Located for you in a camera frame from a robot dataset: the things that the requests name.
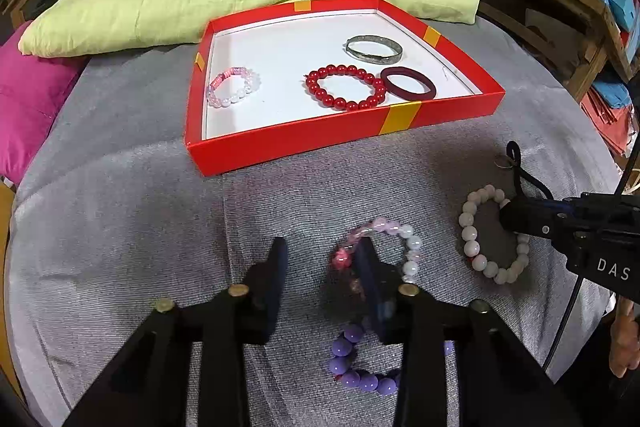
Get person's right hand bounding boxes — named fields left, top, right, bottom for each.
left=609, top=297, right=640, bottom=379

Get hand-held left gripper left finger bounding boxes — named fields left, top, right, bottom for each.
left=62, top=236, right=290, bottom=427

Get black cable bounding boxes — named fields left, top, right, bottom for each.
left=544, top=276, right=585, bottom=370

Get black cord with metal ring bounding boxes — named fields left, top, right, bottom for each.
left=492, top=141, right=553, bottom=200

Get purple bead bracelet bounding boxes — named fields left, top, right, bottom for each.
left=331, top=324, right=453, bottom=395

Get small pink white bead bracelet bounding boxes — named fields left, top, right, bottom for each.
left=206, top=67, right=261, bottom=108

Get stack of red paper bags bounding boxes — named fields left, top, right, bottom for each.
left=582, top=84, right=636, bottom=158

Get pink crystal bead bracelet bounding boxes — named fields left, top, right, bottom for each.
left=331, top=217, right=425, bottom=295

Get silver bangle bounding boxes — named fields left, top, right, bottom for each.
left=345, top=35, right=404, bottom=64

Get shallow red cardboard box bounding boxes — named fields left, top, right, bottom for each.
left=184, top=0, right=506, bottom=178

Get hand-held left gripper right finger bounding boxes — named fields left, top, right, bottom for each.
left=354, top=237, right=586, bottom=427

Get dark red bangle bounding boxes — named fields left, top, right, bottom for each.
left=380, top=67, right=437, bottom=100

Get blue paper bags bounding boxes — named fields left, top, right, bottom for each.
left=595, top=67, right=633, bottom=108

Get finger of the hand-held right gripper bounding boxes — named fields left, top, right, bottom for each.
left=499, top=194, right=588, bottom=253

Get red bead bracelet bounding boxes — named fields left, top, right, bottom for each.
left=304, top=63, right=388, bottom=112

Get grey blanket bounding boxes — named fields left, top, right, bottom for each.
left=5, top=14, right=626, bottom=427

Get magenta pillow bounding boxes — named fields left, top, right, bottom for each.
left=0, top=24, right=86, bottom=188

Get light green cloth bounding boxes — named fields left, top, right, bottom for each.
left=19, top=0, right=482, bottom=58

